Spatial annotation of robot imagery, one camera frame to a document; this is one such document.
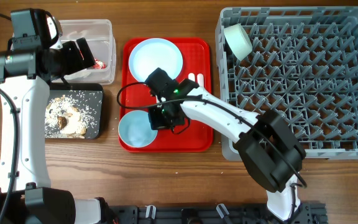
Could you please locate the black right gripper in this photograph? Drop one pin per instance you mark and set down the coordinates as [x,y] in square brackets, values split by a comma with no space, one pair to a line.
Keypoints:
[157,122]

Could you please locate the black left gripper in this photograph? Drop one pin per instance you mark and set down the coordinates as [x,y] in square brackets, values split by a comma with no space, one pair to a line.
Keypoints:
[76,62]

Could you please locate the red snack wrapper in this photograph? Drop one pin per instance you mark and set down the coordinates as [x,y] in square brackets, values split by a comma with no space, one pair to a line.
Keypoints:
[99,65]

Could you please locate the small light blue bowl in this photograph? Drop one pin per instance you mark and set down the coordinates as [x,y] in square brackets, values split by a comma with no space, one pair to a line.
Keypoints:
[135,129]

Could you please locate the white plastic spoon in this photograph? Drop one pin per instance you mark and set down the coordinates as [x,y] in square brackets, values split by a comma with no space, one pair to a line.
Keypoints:
[191,76]

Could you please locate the white plastic fork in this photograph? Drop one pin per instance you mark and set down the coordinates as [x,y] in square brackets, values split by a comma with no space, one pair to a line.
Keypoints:
[200,79]

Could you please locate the large light blue plate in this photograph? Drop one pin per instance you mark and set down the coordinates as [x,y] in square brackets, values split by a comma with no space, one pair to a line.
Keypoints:
[155,53]

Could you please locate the brown food piece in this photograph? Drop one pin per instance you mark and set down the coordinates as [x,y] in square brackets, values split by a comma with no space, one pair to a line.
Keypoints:
[61,122]

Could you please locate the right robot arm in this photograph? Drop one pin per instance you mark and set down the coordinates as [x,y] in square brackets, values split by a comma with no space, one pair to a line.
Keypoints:
[268,148]

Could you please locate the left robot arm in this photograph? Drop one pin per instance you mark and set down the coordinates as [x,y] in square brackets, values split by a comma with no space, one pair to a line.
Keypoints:
[28,66]

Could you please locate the black food waste tray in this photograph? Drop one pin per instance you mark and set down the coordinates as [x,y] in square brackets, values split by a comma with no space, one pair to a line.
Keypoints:
[81,104]

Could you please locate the grey dishwasher rack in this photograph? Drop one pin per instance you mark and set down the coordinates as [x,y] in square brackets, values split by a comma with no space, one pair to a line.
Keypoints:
[304,66]

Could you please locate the clear plastic bin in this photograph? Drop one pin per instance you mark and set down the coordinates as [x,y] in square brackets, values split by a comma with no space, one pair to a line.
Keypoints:
[99,36]

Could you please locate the red plastic tray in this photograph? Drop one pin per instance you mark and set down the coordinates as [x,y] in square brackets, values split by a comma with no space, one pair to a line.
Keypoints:
[194,136]

